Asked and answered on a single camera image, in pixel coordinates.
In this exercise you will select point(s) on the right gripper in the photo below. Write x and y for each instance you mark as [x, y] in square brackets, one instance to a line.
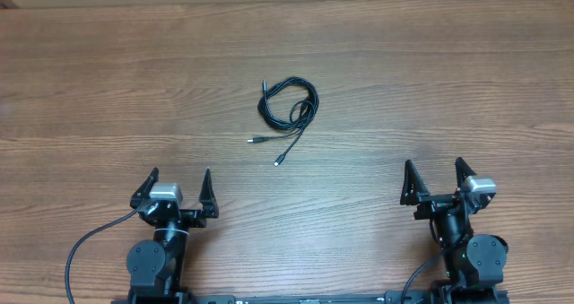
[414, 192]

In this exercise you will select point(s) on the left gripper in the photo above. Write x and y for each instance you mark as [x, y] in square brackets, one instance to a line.
[197, 218]

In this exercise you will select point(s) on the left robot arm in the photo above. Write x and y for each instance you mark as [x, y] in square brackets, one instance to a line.
[156, 265]

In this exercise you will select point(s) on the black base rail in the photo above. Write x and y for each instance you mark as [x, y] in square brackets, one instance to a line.
[389, 297]

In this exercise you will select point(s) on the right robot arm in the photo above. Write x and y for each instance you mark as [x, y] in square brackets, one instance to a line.
[474, 263]

